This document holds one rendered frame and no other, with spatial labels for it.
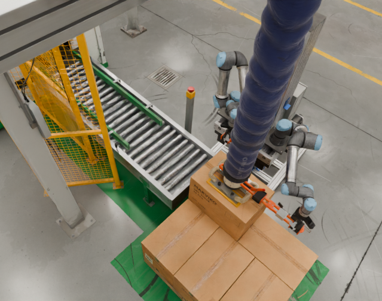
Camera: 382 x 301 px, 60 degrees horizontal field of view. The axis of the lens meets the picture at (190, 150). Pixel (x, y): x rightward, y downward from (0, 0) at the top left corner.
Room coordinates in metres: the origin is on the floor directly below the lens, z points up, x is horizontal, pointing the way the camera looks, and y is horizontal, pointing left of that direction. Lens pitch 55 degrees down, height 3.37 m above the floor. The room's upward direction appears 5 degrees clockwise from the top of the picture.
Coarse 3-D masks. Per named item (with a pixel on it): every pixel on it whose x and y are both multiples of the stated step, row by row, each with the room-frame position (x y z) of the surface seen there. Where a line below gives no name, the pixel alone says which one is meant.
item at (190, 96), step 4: (188, 92) 2.37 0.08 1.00; (192, 92) 2.38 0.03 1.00; (188, 96) 2.36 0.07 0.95; (192, 96) 2.36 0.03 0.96; (188, 100) 2.36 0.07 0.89; (192, 100) 2.38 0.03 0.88; (188, 104) 2.36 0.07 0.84; (192, 104) 2.38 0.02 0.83; (188, 108) 2.36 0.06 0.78; (192, 108) 2.38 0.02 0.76; (188, 112) 2.36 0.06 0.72; (192, 112) 2.39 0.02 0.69; (188, 116) 2.35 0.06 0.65; (188, 120) 2.35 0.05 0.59; (188, 124) 2.35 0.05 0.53; (188, 128) 2.35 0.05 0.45; (188, 132) 2.36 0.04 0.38
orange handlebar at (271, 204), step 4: (220, 164) 1.50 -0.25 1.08; (220, 168) 1.46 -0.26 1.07; (240, 184) 1.33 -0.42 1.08; (248, 184) 1.33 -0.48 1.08; (248, 188) 1.30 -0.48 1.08; (252, 192) 1.26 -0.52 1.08; (268, 200) 1.21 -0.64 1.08; (264, 204) 1.17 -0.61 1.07; (268, 204) 1.17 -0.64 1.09; (272, 204) 1.17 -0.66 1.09; (268, 208) 1.15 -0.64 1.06; (272, 208) 1.14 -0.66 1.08; (276, 208) 1.15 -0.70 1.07; (276, 212) 1.11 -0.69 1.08; (288, 216) 1.09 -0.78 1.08; (284, 220) 1.06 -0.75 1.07; (288, 220) 1.05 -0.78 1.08; (292, 220) 1.06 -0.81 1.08; (300, 232) 0.97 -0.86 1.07
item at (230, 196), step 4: (216, 176) 1.45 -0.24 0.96; (208, 180) 1.40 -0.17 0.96; (216, 180) 1.41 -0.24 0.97; (220, 180) 1.41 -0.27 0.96; (212, 184) 1.37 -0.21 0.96; (216, 184) 1.37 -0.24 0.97; (220, 184) 1.36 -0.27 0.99; (216, 188) 1.34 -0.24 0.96; (220, 192) 1.30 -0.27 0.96; (224, 192) 1.30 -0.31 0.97; (232, 192) 1.29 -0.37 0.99; (236, 192) 1.31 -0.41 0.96; (224, 196) 1.27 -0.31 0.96; (228, 196) 1.27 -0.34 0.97; (232, 196) 1.27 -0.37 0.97; (240, 196) 1.28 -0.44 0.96; (228, 200) 1.24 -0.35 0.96; (232, 200) 1.24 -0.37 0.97; (236, 204) 1.21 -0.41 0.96; (240, 204) 1.22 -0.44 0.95
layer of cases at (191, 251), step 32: (160, 224) 1.15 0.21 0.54; (192, 224) 1.18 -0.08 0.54; (256, 224) 1.24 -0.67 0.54; (160, 256) 0.86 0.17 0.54; (192, 256) 0.89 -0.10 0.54; (224, 256) 0.91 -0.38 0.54; (256, 256) 0.94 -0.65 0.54; (288, 256) 0.97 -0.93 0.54; (192, 288) 0.63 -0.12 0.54; (224, 288) 0.65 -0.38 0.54; (256, 288) 0.68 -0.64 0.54; (288, 288) 0.70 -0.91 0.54
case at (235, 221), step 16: (192, 176) 1.44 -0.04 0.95; (208, 176) 1.45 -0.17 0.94; (192, 192) 1.40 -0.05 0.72; (208, 192) 1.30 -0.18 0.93; (240, 192) 1.33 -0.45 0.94; (272, 192) 1.36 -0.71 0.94; (208, 208) 1.28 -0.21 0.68; (224, 208) 1.19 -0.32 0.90; (240, 208) 1.18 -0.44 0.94; (256, 208) 1.19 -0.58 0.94; (224, 224) 1.16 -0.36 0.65; (240, 224) 1.08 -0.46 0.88
